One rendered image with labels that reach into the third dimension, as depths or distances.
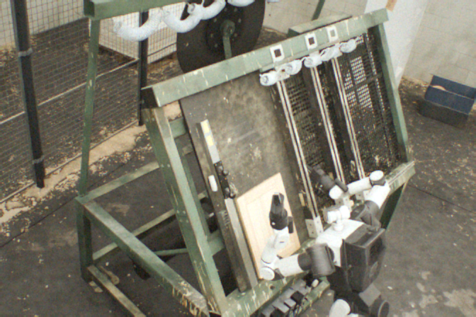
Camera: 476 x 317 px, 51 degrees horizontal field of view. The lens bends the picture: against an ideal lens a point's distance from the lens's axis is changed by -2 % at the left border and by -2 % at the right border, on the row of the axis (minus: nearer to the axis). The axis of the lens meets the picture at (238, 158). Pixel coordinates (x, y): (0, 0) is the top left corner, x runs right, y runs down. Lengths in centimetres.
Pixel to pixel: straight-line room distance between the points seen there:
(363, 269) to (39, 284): 243
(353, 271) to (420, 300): 187
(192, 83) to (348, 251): 111
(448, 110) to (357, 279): 462
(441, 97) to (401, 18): 122
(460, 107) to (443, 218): 205
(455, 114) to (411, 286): 309
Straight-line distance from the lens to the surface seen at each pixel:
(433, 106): 695
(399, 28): 637
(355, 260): 253
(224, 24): 324
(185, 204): 243
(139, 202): 461
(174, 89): 236
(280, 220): 232
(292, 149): 298
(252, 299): 281
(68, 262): 413
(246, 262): 275
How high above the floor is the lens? 304
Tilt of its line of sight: 35 degrees down
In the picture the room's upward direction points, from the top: 9 degrees clockwise
